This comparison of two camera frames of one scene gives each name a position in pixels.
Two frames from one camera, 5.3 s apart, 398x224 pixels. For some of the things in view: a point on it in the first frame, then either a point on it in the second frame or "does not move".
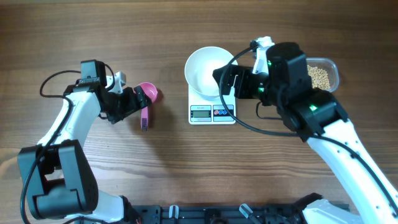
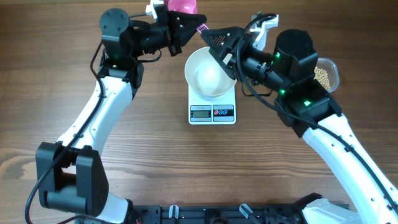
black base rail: x=216 y=214 does not move
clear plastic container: x=324 y=73 does not move
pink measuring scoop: x=152 y=91 to x=186 y=7
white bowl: x=199 y=66 does not move
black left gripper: x=132 y=106 to x=171 y=22
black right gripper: x=244 y=74 to x=221 y=52
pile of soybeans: x=319 y=78 does not move
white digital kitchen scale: x=203 y=111 does not move
